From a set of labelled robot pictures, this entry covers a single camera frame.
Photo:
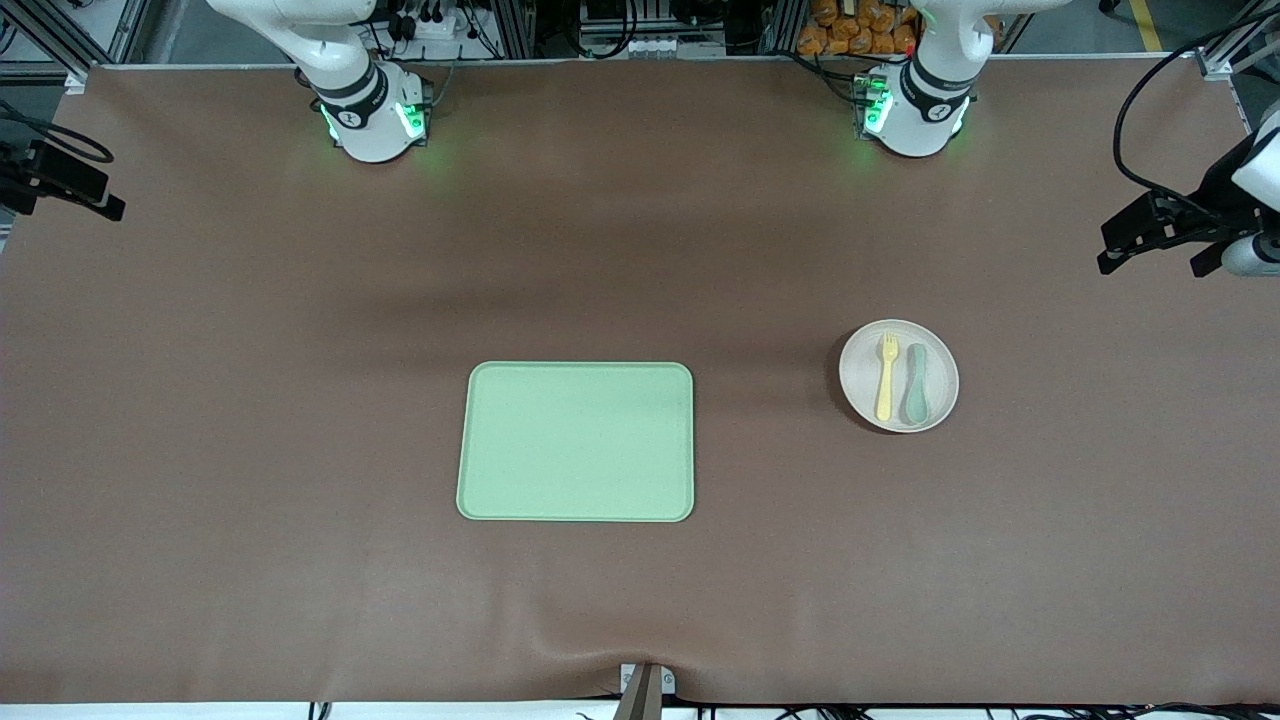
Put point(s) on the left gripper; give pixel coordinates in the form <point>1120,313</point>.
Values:
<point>1216,190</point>

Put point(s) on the teal plastic spoon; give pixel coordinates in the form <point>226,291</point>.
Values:
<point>915,395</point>

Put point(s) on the yellow plastic fork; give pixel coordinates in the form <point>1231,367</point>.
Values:
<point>886,385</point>

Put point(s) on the round beige plate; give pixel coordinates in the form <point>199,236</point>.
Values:
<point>860,385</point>

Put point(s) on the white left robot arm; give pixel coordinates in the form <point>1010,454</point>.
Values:
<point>920,110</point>

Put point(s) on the pile of orange packets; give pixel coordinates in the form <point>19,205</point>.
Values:
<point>850,30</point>

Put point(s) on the white power strip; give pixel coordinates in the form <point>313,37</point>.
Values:
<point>435,25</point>

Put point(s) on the brown table mat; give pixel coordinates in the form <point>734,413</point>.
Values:
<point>900,580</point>

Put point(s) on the light green rectangular tray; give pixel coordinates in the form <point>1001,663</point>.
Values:
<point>575,442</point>

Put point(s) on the white connector block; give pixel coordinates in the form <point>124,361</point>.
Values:
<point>660,46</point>

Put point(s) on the metal table clamp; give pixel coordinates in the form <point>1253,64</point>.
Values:
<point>640,690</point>

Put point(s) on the aluminium frame with diagonal beam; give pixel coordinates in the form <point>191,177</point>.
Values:
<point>55,40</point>

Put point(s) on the aluminium frame corner post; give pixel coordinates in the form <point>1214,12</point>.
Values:
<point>1215,62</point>

